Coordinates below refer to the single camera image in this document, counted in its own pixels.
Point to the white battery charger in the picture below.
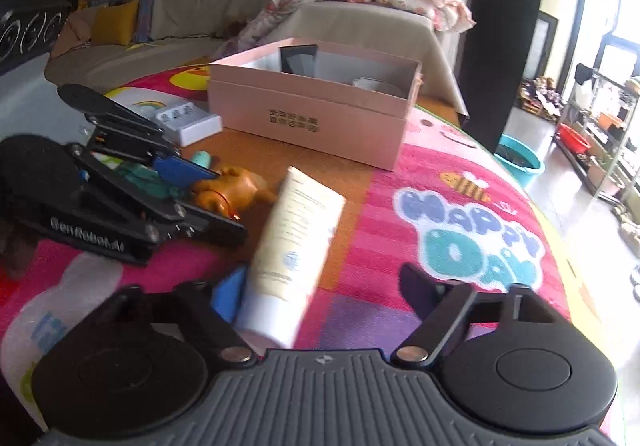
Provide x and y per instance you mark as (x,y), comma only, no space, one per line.
(185,123)

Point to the cream cosmetic tube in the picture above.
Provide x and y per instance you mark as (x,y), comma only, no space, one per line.
(288,262)

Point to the teal plastic crank toy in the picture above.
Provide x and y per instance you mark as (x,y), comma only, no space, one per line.
(144,178)

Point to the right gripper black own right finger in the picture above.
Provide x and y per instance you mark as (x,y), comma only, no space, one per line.
(442,308)

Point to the teal plastic basin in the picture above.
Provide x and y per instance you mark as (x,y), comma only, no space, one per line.
(521,161)

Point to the colourful cartoon play mat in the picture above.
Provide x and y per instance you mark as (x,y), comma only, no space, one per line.
(446,205)

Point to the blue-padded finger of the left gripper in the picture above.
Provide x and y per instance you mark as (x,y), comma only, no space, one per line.
(126,135)

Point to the brown toy bear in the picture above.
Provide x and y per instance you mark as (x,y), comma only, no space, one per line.
(233,192)

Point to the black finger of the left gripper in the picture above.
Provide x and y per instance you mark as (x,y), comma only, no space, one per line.
(112,196)

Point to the white packet in box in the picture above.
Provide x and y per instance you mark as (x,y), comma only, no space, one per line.
(370,84)

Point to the pink cardboard box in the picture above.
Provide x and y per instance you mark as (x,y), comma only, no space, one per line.
(325,112)

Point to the red plastic basin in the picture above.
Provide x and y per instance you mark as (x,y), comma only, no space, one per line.
(572,140)

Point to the right gripper blue-tipped own left finger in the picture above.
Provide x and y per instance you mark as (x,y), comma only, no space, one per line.
(206,314)

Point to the metal storage rack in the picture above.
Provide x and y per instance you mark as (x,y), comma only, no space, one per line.
(601,110)

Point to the beige covered sofa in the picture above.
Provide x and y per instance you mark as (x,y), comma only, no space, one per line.
(172,33)

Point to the yellow cushion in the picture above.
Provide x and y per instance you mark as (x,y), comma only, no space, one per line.
(115,25)

